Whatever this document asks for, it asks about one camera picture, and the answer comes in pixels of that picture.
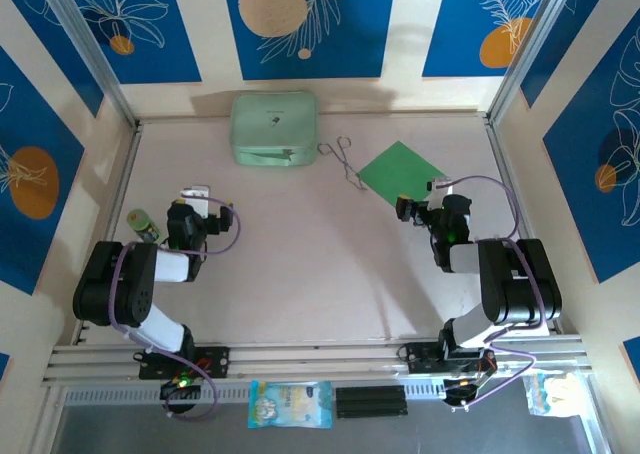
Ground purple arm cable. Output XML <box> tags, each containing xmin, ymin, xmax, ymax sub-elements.
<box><xmin>108</xmin><ymin>196</ymin><xmax>243</xmax><ymax>423</ymax></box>
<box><xmin>433</xmin><ymin>174</ymin><xmax>539</xmax><ymax>411</ymax></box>

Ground clear bag of chips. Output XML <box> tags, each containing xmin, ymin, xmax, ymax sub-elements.
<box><xmin>521</xmin><ymin>368</ymin><xmax>585</xmax><ymax>418</ymax></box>

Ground small green bottle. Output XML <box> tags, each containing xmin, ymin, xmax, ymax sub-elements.
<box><xmin>127</xmin><ymin>208</ymin><xmax>164</xmax><ymax>245</ymax></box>

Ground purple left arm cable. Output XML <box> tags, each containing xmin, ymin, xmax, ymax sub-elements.
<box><xmin>108</xmin><ymin>196</ymin><xmax>243</xmax><ymax>423</ymax></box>

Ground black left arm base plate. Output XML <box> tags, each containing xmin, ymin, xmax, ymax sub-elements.
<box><xmin>135</xmin><ymin>346</ymin><xmax>231</xmax><ymax>381</ymax></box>

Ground grey slotted cable duct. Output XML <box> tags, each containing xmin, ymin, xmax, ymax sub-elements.
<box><xmin>63</xmin><ymin>379</ymin><xmax>526</xmax><ymax>408</ymax></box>

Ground green square paper sheet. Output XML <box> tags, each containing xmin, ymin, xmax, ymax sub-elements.
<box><xmin>358</xmin><ymin>141</ymin><xmax>446</xmax><ymax>208</ymax></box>

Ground mint green zip pouch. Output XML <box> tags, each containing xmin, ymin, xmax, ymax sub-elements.
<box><xmin>228</xmin><ymin>91</ymin><xmax>321</xmax><ymax>168</ymax></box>

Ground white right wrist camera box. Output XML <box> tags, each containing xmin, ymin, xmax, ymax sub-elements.
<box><xmin>427</xmin><ymin>176</ymin><xmax>451</xmax><ymax>210</ymax></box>

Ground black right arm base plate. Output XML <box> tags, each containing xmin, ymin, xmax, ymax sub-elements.
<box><xmin>398</xmin><ymin>341</ymin><xmax>499</xmax><ymax>375</ymax></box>

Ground aluminium frame post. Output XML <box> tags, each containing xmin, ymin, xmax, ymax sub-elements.
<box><xmin>37</xmin><ymin>0</ymin><xmax>140</xmax><ymax>129</ymax></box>
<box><xmin>485</xmin><ymin>0</ymin><xmax>589</xmax><ymax>125</ymax></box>

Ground black ribbed block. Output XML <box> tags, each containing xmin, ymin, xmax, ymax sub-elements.
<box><xmin>334</xmin><ymin>386</ymin><xmax>409</xmax><ymax>420</ymax></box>

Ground aluminium table side rail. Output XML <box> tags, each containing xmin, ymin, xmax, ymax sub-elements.
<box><xmin>484</xmin><ymin>116</ymin><xmax>564</xmax><ymax>336</ymax></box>
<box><xmin>73</xmin><ymin>123</ymin><xmax>144</xmax><ymax>346</ymax></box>

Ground black arm base electronics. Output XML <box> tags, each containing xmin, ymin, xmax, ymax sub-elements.
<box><xmin>442</xmin><ymin>376</ymin><xmax>482</xmax><ymax>411</ymax></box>
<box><xmin>158</xmin><ymin>377</ymin><xmax>204</xmax><ymax>403</ymax></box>

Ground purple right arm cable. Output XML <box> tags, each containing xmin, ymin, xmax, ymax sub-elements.
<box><xmin>433</xmin><ymin>174</ymin><xmax>539</xmax><ymax>411</ymax></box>

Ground metal wire tongs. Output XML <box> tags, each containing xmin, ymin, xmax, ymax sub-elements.
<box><xmin>317</xmin><ymin>135</ymin><xmax>369</xmax><ymax>192</ymax></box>

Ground long aluminium base rail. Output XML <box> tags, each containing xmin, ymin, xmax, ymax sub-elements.
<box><xmin>42</xmin><ymin>334</ymin><xmax>594</xmax><ymax>388</ymax></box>

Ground blue snack packet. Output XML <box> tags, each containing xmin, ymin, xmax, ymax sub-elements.
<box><xmin>248</xmin><ymin>379</ymin><xmax>334</xmax><ymax>430</ymax></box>

